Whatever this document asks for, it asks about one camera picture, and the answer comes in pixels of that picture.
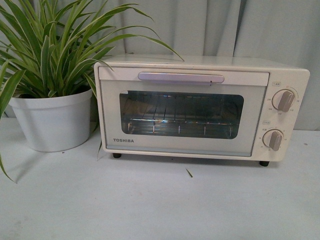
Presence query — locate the glass oven door with handle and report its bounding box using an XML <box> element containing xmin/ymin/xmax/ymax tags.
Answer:
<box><xmin>97</xmin><ymin>66</ymin><xmax>269</xmax><ymax>157</ymax></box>

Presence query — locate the cream Toshiba toaster oven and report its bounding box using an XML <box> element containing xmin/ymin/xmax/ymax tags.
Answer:
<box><xmin>94</xmin><ymin>54</ymin><xmax>310</xmax><ymax>166</ymax></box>

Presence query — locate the fallen green leaf bit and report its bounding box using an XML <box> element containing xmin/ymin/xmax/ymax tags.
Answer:
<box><xmin>185</xmin><ymin>168</ymin><xmax>194</xmax><ymax>178</ymax></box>

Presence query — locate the white plastic plant pot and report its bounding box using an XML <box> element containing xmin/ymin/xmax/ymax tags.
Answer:
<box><xmin>9</xmin><ymin>89</ymin><xmax>93</xmax><ymax>152</ymax></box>

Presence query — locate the lower beige timer knob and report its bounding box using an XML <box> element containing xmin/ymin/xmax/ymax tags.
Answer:
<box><xmin>262</xmin><ymin>129</ymin><xmax>284</xmax><ymax>152</ymax></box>

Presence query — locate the upper beige temperature knob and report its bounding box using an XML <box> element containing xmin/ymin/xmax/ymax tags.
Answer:
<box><xmin>272</xmin><ymin>89</ymin><xmax>296</xmax><ymax>113</ymax></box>

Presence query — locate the green spider plant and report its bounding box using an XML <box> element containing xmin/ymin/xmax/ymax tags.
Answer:
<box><xmin>0</xmin><ymin>0</ymin><xmax>185</xmax><ymax>185</ymax></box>

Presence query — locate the grey curtain backdrop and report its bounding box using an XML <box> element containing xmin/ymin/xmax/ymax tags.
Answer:
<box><xmin>86</xmin><ymin>0</ymin><xmax>320</xmax><ymax>131</ymax></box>

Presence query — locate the wire oven rack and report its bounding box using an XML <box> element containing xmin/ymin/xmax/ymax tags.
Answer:
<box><xmin>120</xmin><ymin>93</ymin><xmax>238</xmax><ymax>139</ymax></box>

